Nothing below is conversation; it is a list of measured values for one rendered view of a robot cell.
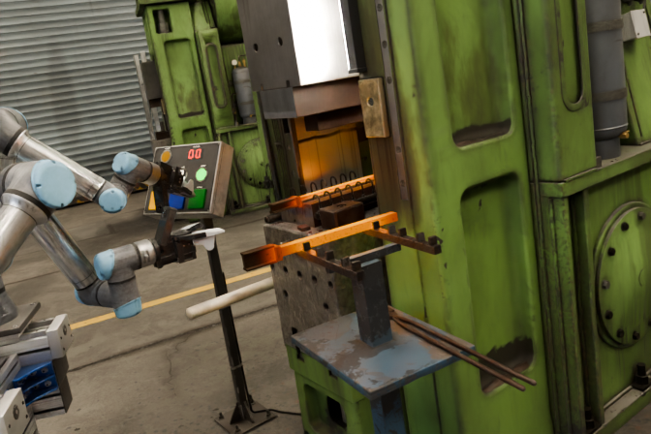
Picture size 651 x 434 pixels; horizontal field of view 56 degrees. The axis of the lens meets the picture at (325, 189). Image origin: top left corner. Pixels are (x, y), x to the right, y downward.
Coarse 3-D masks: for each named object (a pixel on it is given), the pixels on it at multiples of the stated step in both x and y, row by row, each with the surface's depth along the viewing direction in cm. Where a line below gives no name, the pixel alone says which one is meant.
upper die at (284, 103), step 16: (336, 80) 198; (352, 80) 202; (272, 96) 198; (288, 96) 191; (304, 96) 191; (320, 96) 195; (336, 96) 198; (352, 96) 202; (272, 112) 201; (288, 112) 193; (304, 112) 192; (320, 112) 195
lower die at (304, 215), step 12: (372, 180) 216; (336, 192) 207; (348, 192) 205; (360, 192) 207; (312, 204) 196; (324, 204) 198; (372, 204) 210; (288, 216) 209; (300, 216) 202; (312, 216) 196
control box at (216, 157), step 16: (192, 144) 237; (208, 144) 233; (224, 144) 232; (160, 160) 244; (176, 160) 239; (192, 160) 235; (208, 160) 231; (224, 160) 231; (192, 176) 233; (208, 176) 228; (224, 176) 231; (208, 192) 226; (224, 192) 231; (144, 208) 241; (208, 208) 224; (224, 208) 230
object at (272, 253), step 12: (384, 216) 166; (396, 216) 168; (336, 228) 162; (348, 228) 160; (360, 228) 162; (300, 240) 155; (312, 240) 155; (324, 240) 157; (252, 252) 148; (264, 252) 150; (276, 252) 150; (288, 252) 152; (252, 264) 149; (264, 264) 150
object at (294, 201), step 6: (372, 174) 221; (354, 180) 215; (360, 180) 215; (336, 186) 210; (342, 186) 210; (318, 192) 205; (324, 192) 206; (294, 198) 199; (300, 198) 200; (306, 198) 202; (270, 204) 195; (276, 204) 195; (282, 204) 197; (288, 204) 199; (294, 204) 200; (300, 204) 199; (270, 210) 196; (276, 210) 196; (282, 210) 197
